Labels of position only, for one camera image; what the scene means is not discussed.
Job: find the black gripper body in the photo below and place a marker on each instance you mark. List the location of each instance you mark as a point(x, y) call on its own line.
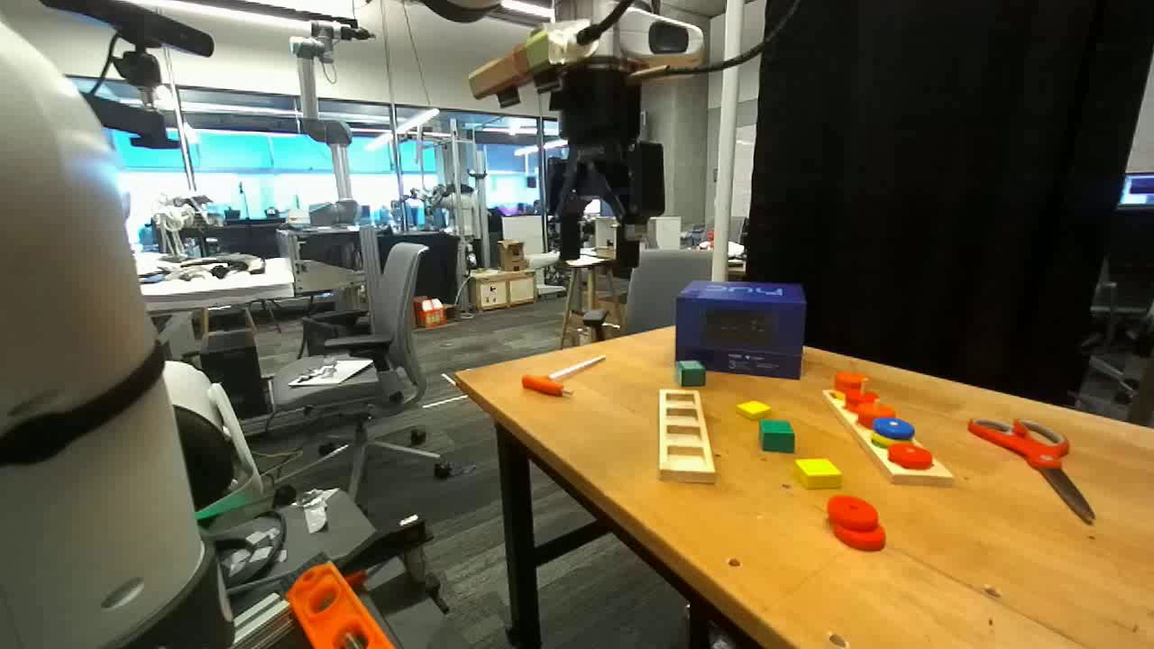
point(598, 111)

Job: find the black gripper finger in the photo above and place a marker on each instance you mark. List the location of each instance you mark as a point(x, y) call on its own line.
point(571, 211)
point(643, 211)

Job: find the orange round disc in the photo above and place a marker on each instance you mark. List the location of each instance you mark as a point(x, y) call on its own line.
point(873, 414)
point(860, 398)
point(911, 455)
point(848, 381)

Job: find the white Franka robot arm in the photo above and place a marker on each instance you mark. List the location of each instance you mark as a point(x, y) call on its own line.
point(72, 361)

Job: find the grey chair backrest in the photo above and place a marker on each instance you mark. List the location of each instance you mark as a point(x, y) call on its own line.
point(660, 291)

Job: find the wooden stool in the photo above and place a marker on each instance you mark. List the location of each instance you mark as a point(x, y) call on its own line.
point(584, 301)

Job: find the white pillar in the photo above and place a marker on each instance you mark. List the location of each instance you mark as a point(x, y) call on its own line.
point(727, 156)

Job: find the cardboard boxes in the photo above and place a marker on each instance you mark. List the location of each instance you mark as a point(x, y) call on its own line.
point(502, 291)

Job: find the ceiling light strip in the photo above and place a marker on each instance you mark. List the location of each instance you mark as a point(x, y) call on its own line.
point(529, 10)

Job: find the blue box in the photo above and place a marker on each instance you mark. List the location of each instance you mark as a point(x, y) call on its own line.
point(739, 327)

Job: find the small green cube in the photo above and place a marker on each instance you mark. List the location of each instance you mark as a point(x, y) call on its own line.
point(689, 372)

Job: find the small orange box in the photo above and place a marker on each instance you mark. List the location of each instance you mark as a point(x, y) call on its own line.
point(430, 310)

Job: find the grey office chair with armrests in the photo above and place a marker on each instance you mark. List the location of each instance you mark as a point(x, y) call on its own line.
point(390, 310)

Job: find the small yellow flat block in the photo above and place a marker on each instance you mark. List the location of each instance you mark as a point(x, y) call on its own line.
point(755, 410)

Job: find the large green cube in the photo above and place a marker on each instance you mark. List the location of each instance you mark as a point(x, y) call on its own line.
point(775, 437)

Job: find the white overhead pole fixture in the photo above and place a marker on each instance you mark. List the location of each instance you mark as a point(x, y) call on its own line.
point(312, 86)

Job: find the large yellow block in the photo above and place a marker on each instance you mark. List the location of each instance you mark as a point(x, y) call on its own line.
point(817, 475)

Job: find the blue round disc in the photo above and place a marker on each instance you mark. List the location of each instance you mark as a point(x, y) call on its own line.
point(891, 427)

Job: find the white desk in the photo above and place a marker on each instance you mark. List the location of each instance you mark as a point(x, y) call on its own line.
point(217, 285)

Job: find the red round disc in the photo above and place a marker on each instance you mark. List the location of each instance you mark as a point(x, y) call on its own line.
point(852, 511)
point(860, 537)

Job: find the wooden peg board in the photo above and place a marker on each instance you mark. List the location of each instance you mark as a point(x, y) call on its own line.
point(923, 475)

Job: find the grey base platform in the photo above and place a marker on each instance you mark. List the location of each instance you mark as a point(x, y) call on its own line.
point(344, 529)

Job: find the orange plastic tool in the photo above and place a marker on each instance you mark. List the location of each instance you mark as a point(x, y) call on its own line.
point(328, 606)

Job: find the computer monitor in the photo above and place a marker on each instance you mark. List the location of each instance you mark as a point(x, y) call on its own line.
point(1138, 188)

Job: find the wrist camera mount plate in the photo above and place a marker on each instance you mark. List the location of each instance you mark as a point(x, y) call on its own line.
point(508, 70)

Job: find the wooden ladder shaped frame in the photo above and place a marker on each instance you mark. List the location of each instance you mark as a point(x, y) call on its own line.
point(666, 437)

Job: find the black table frame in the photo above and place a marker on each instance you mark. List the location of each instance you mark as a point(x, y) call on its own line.
point(515, 529)

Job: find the black camera bracket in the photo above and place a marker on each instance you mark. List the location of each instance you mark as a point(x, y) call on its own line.
point(132, 23)

